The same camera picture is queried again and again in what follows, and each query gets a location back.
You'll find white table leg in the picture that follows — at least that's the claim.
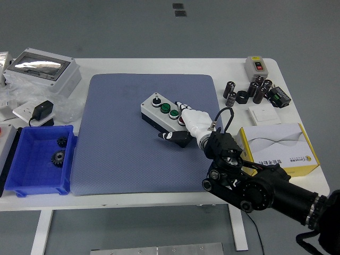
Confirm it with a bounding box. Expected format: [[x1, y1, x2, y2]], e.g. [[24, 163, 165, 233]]
[[228, 204, 249, 252], [30, 209, 54, 255]]

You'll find white and yellow cardboard box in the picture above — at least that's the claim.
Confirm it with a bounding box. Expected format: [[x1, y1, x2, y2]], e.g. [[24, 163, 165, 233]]
[[235, 123, 321, 177]]

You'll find black power adapter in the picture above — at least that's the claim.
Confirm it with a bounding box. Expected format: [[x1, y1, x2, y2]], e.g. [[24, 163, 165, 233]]
[[28, 100, 55, 127]]

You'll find blue plastic bin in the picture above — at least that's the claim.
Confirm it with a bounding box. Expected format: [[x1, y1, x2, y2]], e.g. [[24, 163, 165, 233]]
[[4, 124, 78, 197]]

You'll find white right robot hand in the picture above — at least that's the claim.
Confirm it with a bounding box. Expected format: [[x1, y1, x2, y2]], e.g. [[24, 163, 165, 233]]
[[158, 101, 215, 148]]

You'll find grey metal plate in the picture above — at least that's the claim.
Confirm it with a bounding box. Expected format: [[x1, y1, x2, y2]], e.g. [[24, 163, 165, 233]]
[[90, 242, 224, 255]]

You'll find clear plastic bag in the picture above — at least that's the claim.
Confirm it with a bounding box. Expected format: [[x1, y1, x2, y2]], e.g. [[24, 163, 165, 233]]
[[0, 71, 86, 123]]

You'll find black plastic hex nut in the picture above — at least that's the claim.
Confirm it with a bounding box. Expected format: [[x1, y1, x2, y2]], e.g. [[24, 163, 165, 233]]
[[235, 90, 249, 105]]

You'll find black module with green terminal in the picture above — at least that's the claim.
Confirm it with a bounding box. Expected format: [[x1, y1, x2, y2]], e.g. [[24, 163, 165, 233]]
[[268, 86, 292, 108]]

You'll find grey four-button control box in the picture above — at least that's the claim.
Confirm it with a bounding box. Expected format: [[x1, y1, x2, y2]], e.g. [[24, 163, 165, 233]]
[[140, 92, 194, 148]]

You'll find thin black cable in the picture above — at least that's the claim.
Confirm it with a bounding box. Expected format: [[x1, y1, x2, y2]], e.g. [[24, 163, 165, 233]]
[[243, 211, 265, 255]]

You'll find white wall switch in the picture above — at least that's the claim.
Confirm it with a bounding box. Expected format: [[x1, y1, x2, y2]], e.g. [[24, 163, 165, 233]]
[[248, 105, 282, 126]]

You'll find grey two-button switch box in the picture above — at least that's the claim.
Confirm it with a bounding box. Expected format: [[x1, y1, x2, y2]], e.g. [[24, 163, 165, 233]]
[[244, 55, 267, 80]]

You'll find white wall socket plate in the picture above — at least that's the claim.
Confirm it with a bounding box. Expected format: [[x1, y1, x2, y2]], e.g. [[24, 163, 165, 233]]
[[12, 101, 55, 125]]

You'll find grey enclosure with clear window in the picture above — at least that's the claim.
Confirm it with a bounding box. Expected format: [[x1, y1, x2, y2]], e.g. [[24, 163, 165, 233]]
[[3, 47, 82, 98]]

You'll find grey-blue table mat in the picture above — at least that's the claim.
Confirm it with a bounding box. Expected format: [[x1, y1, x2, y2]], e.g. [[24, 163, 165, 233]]
[[70, 73, 232, 197]]

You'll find large black gear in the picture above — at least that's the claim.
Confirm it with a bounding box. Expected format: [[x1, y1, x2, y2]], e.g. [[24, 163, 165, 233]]
[[50, 149, 66, 168]]

